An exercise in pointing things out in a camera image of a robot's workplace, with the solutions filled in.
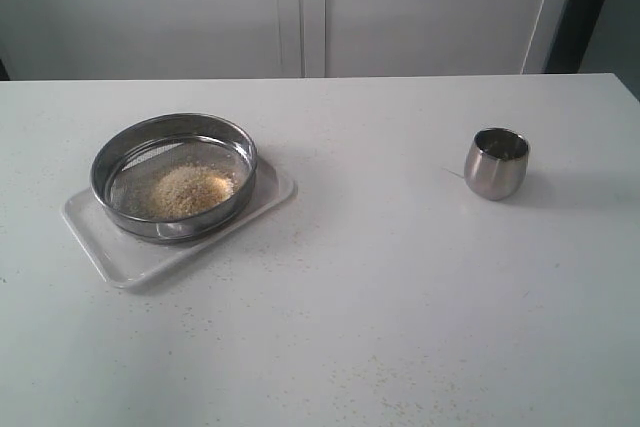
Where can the yellow grain pile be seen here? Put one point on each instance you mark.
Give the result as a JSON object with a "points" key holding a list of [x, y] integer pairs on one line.
{"points": [[182, 192]]}

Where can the round steel mesh sieve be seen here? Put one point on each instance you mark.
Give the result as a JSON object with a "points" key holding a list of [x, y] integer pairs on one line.
{"points": [[140, 153]]}

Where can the white cabinet with doors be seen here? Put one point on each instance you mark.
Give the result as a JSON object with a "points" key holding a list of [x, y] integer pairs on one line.
{"points": [[174, 39]]}

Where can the stainless steel cup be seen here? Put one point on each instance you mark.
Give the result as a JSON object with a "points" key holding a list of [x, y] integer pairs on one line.
{"points": [[496, 163]]}

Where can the white rectangular plastic tray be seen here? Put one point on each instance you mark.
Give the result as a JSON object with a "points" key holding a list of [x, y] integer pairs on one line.
{"points": [[126, 262]]}

